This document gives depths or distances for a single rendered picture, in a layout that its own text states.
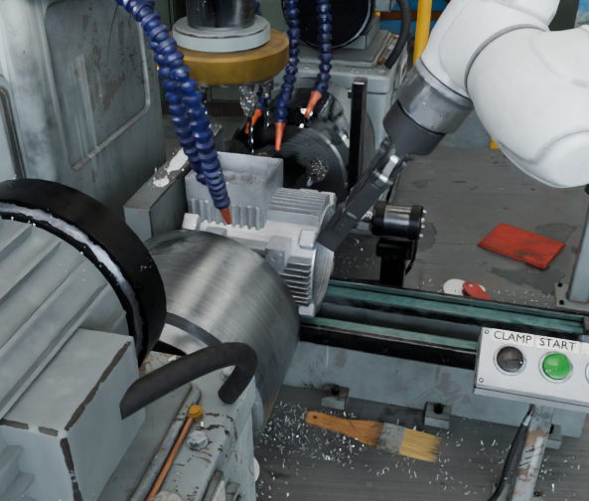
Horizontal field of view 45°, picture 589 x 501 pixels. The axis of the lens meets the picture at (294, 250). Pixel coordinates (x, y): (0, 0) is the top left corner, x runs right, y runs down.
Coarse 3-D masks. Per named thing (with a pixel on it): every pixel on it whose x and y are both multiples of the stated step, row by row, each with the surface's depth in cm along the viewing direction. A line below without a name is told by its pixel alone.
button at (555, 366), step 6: (552, 354) 81; (558, 354) 81; (546, 360) 80; (552, 360) 80; (558, 360) 80; (564, 360) 80; (546, 366) 80; (552, 366) 80; (558, 366) 80; (564, 366) 80; (546, 372) 80; (552, 372) 80; (558, 372) 80; (564, 372) 80; (552, 378) 80; (558, 378) 80
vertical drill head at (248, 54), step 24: (192, 0) 91; (216, 0) 90; (240, 0) 91; (192, 24) 93; (216, 24) 91; (240, 24) 92; (264, 24) 95; (192, 48) 92; (216, 48) 91; (240, 48) 91; (264, 48) 93; (288, 48) 96; (192, 72) 90; (216, 72) 90; (240, 72) 90; (264, 72) 92; (240, 96) 95; (264, 96) 103
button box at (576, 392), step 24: (480, 336) 84; (504, 336) 83; (528, 336) 82; (480, 360) 82; (528, 360) 81; (576, 360) 81; (480, 384) 81; (504, 384) 81; (528, 384) 80; (552, 384) 80; (576, 384) 80; (576, 408) 82
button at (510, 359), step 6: (504, 348) 82; (510, 348) 82; (516, 348) 82; (498, 354) 82; (504, 354) 81; (510, 354) 81; (516, 354) 81; (498, 360) 81; (504, 360) 81; (510, 360) 81; (516, 360) 81; (522, 360) 81; (504, 366) 81; (510, 366) 81; (516, 366) 81; (510, 372) 81
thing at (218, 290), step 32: (160, 256) 82; (192, 256) 82; (224, 256) 83; (256, 256) 86; (192, 288) 77; (224, 288) 79; (256, 288) 82; (288, 288) 88; (192, 320) 73; (224, 320) 76; (256, 320) 80; (288, 320) 86; (160, 352) 72; (192, 352) 72; (256, 352) 77; (288, 352) 86; (256, 384) 76; (256, 416) 77
